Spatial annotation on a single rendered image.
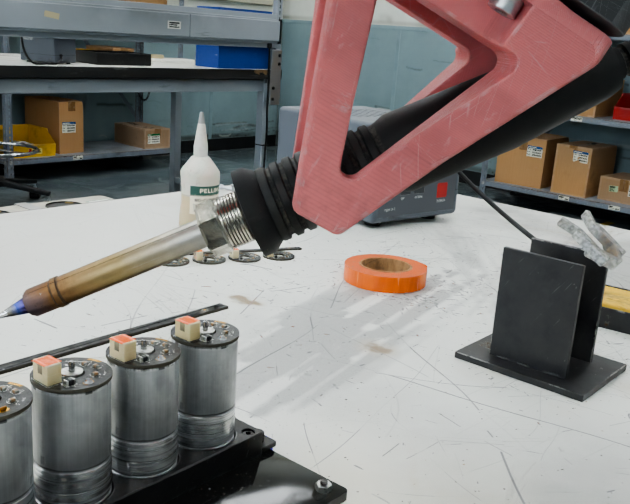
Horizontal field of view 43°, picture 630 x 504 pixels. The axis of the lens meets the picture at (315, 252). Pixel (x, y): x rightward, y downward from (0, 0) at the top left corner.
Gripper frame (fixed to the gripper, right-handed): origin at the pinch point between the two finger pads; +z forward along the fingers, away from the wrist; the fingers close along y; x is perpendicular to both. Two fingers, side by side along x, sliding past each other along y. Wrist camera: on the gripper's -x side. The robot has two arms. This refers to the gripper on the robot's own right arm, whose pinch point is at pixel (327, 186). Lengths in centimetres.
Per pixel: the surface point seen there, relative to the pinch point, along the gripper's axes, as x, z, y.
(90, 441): -1.9, 10.8, -1.6
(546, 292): 16.0, 1.3, -17.7
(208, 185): -0.7, 10.6, -45.4
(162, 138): -20, 89, -499
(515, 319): 15.9, 3.5, -18.8
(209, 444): 2.2, 11.0, -5.3
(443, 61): 117, -47, -528
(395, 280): 12.9, 7.1, -31.0
